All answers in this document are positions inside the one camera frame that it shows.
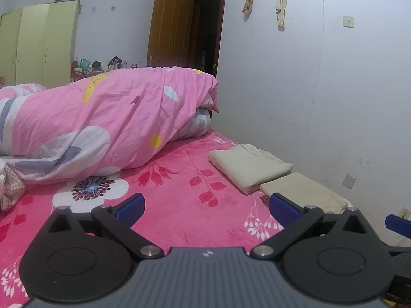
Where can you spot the white wall socket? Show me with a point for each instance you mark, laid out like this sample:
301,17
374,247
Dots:
404,214

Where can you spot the white light switch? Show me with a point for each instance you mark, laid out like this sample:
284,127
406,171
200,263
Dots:
348,21

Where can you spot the white wall plate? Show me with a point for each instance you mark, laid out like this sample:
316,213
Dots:
350,180

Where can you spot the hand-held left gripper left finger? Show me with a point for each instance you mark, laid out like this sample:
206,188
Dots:
130,211

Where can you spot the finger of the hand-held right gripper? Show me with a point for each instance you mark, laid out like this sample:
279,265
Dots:
401,254
399,226

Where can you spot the pile of small clutter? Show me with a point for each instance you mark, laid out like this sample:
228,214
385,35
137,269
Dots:
102,67

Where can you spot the pink checked cloth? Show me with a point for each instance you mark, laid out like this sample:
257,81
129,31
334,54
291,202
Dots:
12,186

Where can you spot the light green wardrobe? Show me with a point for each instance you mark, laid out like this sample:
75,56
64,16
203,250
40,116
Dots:
38,45

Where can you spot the pink flower print bed blanket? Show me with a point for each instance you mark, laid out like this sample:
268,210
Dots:
192,205

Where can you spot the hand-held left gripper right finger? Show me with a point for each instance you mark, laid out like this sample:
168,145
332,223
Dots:
285,211

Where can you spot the brown wooden door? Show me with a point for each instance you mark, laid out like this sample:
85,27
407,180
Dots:
170,25

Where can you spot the folded beige cloth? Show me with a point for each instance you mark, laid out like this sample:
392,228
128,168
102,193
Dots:
305,189

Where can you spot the pink floral duvet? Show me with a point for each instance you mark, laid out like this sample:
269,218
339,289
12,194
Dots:
112,118

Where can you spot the beige zip jacket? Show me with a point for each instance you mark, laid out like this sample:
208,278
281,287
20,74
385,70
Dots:
247,166

